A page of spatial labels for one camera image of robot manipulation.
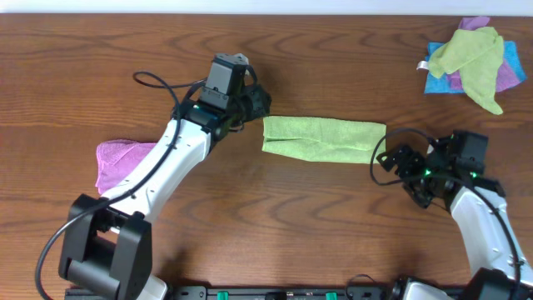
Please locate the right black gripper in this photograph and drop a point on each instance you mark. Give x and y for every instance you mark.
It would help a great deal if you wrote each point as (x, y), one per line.
(414, 158)

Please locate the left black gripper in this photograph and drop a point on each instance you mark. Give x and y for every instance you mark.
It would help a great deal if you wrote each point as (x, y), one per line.
(256, 105)

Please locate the green microfiber cloth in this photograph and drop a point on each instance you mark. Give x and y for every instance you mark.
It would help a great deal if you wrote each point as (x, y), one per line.
(318, 139)

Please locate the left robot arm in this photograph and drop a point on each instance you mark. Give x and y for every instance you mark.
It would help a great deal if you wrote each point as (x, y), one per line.
(107, 244)

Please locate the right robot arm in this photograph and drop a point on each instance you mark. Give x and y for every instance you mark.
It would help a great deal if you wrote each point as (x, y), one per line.
(452, 170)

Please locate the green cloth on pile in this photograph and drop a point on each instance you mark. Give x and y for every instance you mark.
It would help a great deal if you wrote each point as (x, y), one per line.
(477, 56)

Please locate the purple cloth in pile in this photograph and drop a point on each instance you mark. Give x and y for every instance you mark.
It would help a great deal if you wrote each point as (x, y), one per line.
(510, 73)

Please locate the folded purple cloth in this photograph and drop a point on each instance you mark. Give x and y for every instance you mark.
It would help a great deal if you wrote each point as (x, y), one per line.
(116, 159)

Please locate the blue cloth in pile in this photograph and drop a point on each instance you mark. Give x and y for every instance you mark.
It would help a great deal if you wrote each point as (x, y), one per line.
(447, 84)

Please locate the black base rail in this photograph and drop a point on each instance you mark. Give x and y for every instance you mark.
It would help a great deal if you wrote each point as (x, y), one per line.
(364, 292)

